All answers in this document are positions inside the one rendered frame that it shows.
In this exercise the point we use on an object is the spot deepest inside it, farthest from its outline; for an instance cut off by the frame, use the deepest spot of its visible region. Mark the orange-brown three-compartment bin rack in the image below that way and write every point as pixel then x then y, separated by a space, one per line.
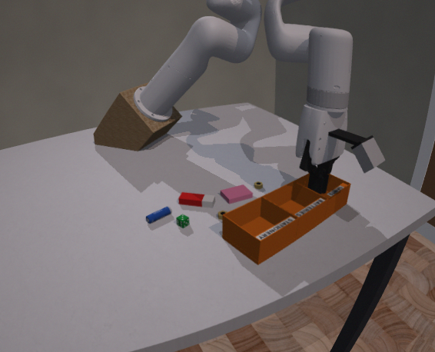
pixel 259 229

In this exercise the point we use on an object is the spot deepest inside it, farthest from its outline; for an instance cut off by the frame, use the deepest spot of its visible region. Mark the green die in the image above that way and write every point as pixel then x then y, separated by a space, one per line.
pixel 182 221

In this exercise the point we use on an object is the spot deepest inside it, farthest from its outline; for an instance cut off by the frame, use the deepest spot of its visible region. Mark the blue cylinder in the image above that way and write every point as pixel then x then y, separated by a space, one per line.
pixel 158 214

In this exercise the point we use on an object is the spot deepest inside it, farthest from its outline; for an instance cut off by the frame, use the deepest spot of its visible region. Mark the red and white eraser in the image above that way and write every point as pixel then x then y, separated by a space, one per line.
pixel 200 200

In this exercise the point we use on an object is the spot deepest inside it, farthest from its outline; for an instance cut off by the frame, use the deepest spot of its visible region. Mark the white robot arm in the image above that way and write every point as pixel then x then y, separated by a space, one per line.
pixel 329 58

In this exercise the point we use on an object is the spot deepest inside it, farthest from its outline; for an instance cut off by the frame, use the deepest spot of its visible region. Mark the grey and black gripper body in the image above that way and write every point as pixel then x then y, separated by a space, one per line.
pixel 315 123

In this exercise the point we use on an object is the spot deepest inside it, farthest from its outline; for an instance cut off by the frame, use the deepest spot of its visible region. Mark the pink block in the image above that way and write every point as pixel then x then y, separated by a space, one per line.
pixel 235 194

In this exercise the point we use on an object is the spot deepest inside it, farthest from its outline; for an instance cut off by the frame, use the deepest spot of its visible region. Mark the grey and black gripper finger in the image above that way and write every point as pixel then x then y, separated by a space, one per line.
pixel 316 180
pixel 327 170

